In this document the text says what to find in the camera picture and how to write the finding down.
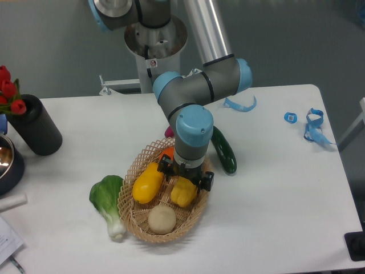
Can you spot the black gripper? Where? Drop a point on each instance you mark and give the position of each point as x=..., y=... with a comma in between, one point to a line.
x=170, y=168

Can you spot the yellow bell pepper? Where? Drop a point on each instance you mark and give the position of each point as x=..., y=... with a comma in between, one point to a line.
x=184, y=192

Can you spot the green bok choy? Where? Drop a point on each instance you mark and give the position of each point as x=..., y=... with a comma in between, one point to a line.
x=104, y=195

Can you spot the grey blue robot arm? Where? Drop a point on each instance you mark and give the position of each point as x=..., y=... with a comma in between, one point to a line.
x=183, y=100

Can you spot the woven wicker basket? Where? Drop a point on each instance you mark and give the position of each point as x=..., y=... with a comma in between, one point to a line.
x=135, y=215

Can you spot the orange fruit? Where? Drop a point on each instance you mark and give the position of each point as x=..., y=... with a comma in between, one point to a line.
x=169, y=152

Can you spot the yellow mango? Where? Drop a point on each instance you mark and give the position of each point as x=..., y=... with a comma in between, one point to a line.
x=147, y=184

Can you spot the purple sweet potato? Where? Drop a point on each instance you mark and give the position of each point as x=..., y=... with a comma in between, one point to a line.
x=169, y=132

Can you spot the dark green cucumber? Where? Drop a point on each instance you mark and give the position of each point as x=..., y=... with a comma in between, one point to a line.
x=224, y=151

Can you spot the beige round bun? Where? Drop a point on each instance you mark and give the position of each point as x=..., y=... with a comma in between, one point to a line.
x=162, y=219

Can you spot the small blue round tag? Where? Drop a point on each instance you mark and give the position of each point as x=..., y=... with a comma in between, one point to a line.
x=290, y=117

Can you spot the black cylindrical vase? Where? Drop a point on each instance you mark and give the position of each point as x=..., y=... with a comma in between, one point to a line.
x=36, y=127

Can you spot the dark metal bowl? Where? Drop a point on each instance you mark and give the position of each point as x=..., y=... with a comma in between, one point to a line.
x=12, y=165

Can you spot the white paper roll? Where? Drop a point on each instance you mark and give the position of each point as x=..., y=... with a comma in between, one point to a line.
x=12, y=201

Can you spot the black device at edge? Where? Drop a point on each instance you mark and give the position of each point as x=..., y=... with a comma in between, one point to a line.
x=355, y=245

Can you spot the white paper sheet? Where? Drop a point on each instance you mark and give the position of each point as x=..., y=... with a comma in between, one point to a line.
x=10, y=241

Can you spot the red tulip flowers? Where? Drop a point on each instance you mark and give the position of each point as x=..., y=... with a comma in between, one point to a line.
x=11, y=101

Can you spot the pen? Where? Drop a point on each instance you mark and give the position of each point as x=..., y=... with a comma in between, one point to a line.
x=17, y=265

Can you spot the white metal frame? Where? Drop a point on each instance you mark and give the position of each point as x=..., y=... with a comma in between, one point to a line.
x=119, y=84

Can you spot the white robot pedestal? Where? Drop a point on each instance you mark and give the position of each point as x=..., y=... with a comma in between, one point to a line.
x=156, y=51

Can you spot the blue lanyard ribbon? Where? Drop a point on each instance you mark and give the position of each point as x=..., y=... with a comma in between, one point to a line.
x=313, y=131

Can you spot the white post at right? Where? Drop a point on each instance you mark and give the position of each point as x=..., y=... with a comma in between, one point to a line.
x=356, y=127

